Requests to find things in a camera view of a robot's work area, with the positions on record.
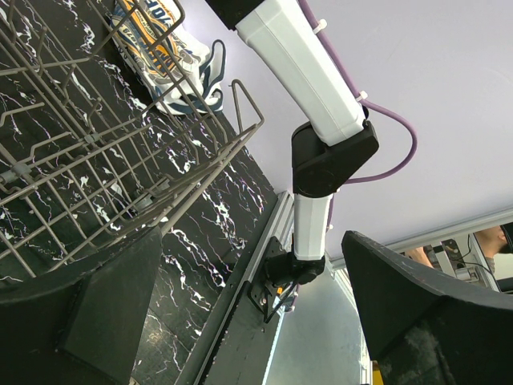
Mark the white printed t-shirt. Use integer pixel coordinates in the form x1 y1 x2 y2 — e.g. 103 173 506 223
110 1 227 116

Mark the grey wire dish rack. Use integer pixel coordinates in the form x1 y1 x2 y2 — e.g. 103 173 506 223
1 1 265 286

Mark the person in background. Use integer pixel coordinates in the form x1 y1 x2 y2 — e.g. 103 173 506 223
402 223 512 294

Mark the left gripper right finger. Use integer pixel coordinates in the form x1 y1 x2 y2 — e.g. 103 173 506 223
342 231 512 384

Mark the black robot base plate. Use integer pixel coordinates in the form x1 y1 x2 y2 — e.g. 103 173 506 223
176 236 285 384

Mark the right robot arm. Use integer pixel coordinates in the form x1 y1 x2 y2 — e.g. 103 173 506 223
209 1 378 286

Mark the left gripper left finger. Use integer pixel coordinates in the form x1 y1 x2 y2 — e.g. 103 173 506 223
1 227 163 384

